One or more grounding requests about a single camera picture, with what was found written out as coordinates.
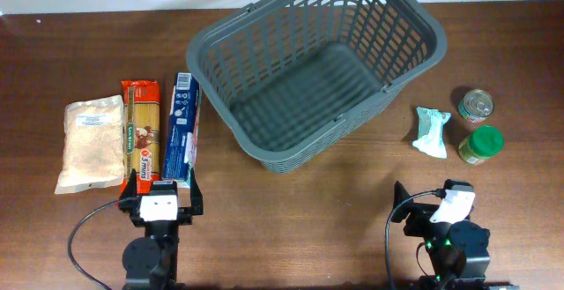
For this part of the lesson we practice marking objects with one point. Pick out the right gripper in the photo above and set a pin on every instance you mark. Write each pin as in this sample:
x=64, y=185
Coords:
x=421, y=213

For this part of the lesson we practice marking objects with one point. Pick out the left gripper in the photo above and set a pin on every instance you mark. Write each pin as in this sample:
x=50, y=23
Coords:
x=186, y=215

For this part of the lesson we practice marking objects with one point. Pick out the blue cardboard food box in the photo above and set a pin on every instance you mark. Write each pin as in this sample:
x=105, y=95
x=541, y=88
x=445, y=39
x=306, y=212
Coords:
x=182, y=130

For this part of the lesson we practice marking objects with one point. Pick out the clear bag of breadcrumbs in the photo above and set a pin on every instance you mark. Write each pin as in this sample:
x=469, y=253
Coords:
x=93, y=145

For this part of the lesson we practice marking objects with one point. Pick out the orange spaghetti packet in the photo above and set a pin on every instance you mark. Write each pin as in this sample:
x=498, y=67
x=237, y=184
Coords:
x=141, y=132

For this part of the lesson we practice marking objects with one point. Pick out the green lid glass jar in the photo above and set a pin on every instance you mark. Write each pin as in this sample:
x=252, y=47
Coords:
x=484, y=143

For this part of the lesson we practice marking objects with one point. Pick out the grey plastic shopping basket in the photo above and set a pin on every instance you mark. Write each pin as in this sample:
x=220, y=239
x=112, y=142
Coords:
x=290, y=78

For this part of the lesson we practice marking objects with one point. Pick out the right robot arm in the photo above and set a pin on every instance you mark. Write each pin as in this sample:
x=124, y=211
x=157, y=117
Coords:
x=457, y=247

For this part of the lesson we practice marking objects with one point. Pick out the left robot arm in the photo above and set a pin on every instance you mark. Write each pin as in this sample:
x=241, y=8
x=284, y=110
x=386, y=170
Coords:
x=151, y=261

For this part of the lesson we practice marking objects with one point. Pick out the white green wrapped packet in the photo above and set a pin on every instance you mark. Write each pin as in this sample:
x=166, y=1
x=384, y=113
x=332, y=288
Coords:
x=429, y=139

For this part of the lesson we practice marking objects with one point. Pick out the silver top tin can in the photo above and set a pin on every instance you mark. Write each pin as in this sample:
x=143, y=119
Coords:
x=476, y=106

